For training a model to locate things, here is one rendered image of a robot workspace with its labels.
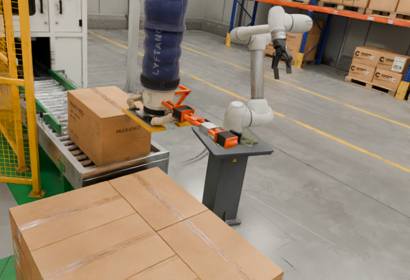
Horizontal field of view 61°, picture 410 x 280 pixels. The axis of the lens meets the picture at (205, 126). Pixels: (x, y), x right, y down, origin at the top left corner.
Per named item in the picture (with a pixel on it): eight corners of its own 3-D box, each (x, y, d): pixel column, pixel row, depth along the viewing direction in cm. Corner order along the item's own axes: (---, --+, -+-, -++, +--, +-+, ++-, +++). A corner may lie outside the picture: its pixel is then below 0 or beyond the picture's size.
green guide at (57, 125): (0, 79, 386) (-1, 71, 382) (10, 78, 393) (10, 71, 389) (49, 135, 279) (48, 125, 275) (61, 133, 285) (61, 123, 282)
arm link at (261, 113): (242, 126, 277) (266, 125, 284) (251, 128, 261) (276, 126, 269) (240, 28, 270) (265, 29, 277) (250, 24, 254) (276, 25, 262)
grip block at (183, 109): (171, 116, 187) (171, 105, 185) (185, 113, 193) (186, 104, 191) (179, 122, 181) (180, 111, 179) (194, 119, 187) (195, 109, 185)
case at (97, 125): (68, 136, 282) (66, 90, 267) (113, 128, 308) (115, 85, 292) (100, 170, 242) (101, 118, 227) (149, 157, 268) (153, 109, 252)
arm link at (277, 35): (275, 28, 202) (276, 39, 201) (288, 29, 205) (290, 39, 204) (267, 35, 210) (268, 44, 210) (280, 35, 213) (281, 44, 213)
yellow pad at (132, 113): (121, 111, 211) (122, 103, 209) (136, 109, 217) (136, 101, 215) (150, 133, 188) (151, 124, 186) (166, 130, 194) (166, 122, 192)
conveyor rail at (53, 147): (-2, 92, 390) (-4, 76, 382) (3, 92, 393) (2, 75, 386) (80, 197, 235) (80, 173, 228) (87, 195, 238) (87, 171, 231)
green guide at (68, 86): (50, 75, 420) (49, 69, 416) (58, 75, 426) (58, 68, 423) (110, 124, 313) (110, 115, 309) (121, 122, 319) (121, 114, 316)
